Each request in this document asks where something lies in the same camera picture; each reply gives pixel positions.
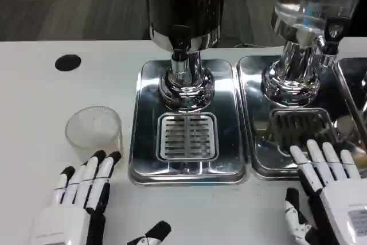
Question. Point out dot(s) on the slotted steel drain grid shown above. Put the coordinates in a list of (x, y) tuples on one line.
[(304, 127), (187, 137)]

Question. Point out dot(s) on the dark drink dispenser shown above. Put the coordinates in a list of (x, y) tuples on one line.
[(185, 38)]

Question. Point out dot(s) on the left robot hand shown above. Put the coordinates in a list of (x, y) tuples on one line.
[(71, 196)]

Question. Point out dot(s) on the clear ribbed glass cup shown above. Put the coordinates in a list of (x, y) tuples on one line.
[(93, 133)]

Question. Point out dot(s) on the steel drip tray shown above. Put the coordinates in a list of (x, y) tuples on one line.
[(186, 130), (281, 118), (354, 90)]

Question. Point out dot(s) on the clear drink dispenser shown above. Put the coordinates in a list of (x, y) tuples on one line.
[(309, 38)]

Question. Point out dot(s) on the black dispenser tap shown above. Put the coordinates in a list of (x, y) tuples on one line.
[(180, 41), (334, 37)]

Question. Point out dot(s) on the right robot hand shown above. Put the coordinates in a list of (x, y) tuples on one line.
[(332, 187)]

